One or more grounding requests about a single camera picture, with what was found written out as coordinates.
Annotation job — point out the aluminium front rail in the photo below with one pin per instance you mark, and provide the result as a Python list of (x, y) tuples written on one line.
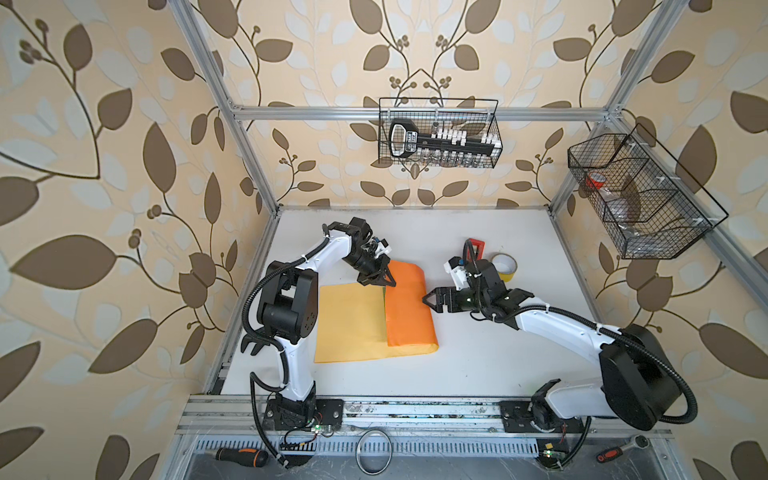
[(413, 416)]

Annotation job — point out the red tape dispenser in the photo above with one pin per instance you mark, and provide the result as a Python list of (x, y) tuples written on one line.
[(477, 247)]

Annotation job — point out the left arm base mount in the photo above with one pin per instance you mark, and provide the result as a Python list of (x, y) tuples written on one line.
[(284, 414)]

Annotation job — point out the black wire basket wall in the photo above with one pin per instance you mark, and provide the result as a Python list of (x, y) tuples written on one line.
[(476, 116), (653, 206)]

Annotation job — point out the yellow tape roll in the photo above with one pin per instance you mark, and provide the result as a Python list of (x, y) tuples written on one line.
[(506, 266)]

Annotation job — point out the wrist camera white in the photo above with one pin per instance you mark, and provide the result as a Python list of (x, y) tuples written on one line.
[(382, 247), (457, 271)]

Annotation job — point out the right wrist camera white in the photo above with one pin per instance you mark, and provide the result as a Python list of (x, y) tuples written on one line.
[(457, 271)]

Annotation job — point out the red capped item in basket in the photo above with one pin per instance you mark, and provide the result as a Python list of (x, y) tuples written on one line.
[(594, 181)]

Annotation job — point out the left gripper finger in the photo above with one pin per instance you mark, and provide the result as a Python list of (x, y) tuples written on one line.
[(384, 276), (366, 278)]

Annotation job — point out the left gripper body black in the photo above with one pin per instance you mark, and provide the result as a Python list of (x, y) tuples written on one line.
[(365, 261)]

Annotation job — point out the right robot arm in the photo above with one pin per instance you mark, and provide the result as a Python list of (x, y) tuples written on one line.
[(635, 381)]

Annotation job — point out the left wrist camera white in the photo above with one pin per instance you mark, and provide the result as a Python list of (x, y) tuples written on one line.
[(382, 247)]

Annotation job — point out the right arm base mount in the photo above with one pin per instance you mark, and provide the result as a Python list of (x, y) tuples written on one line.
[(525, 416)]

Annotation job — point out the black socket tool set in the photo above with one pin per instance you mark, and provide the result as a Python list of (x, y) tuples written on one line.
[(404, 140)]

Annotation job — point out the black wire basket back wall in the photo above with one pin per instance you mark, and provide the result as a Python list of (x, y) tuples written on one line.
[(476, 116)]

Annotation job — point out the black wire basket right wall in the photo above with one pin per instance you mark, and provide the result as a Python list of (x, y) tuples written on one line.
[(653, 206)]

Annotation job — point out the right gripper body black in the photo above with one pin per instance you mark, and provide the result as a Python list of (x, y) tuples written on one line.
[(467, 300)]

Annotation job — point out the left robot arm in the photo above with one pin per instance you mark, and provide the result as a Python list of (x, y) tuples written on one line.
[(282, 310)]

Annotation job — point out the orange black screwdriver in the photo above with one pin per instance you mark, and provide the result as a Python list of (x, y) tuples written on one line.
[(246, 457)]

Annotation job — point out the red handled ratchet wrench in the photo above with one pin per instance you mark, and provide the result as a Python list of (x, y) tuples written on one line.
[(637, 442)]

